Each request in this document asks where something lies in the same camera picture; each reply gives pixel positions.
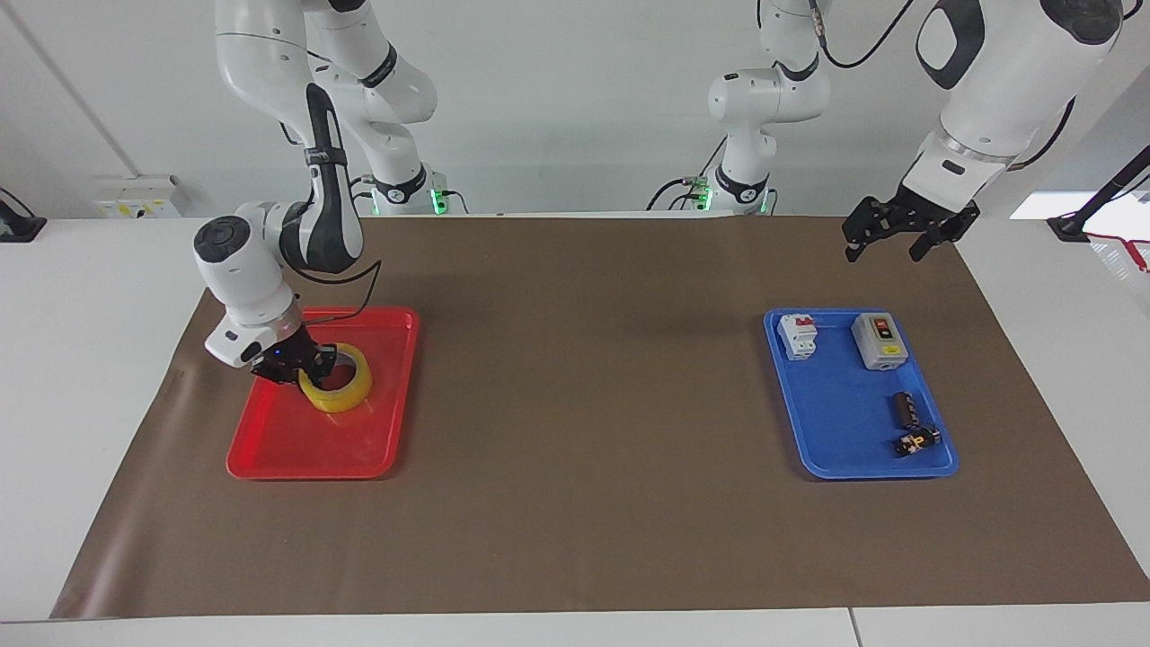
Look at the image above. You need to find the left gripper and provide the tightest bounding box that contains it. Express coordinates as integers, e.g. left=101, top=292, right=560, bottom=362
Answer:
left=843, top=186, right=981, bottom=264

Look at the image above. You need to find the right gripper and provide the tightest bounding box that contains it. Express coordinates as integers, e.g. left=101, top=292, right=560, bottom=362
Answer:
left=250, top=325, right=341, bottom=386

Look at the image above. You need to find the yellow tape roll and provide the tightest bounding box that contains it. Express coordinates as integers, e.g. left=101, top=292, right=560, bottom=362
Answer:
left=297, top=342, right=374, bottom=414

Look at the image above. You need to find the red plastic tray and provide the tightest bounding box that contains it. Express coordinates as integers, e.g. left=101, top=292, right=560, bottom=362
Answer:
left=226, top=306, right=420, bottom=482

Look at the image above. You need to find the white circuit breaker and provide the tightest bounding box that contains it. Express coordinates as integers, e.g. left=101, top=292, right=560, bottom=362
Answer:
left=777, top=313, right=820, bottom=363

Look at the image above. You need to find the blue plastic tray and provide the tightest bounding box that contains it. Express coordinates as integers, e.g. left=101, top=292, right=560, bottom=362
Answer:
left=763, top=307, right=960, bottom=481

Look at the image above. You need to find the black stand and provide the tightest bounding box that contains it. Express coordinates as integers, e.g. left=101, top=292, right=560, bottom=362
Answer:
left=1046, top=144, right=1150, bottom=244
left=0, top=187, right=49, bottom=244

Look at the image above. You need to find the black and yellow connector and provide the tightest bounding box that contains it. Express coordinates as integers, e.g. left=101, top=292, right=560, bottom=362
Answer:
left=893, top=423, right=942, bottom=460

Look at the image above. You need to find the black cable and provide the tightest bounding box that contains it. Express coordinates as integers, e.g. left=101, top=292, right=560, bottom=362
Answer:
left=1008, top=95, right=1077, bottom=173
left=646, top=135, right=730, bottom=213
left=809, top=0, right=917, bottom=70
left=289, top=259, right=385, bottom=323

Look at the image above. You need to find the grey switch box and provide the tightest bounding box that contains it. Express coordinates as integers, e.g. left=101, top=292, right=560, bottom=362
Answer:
left=850, top=311, right=903, bottom=372

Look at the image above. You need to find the red cable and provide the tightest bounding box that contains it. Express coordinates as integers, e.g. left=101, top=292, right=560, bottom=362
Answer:
left=1083, top=231, right=1150, bottom=273

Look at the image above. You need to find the white wall socket box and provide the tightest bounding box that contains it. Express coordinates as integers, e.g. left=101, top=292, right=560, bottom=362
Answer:
left=89, top=174, right=191, bottom=220

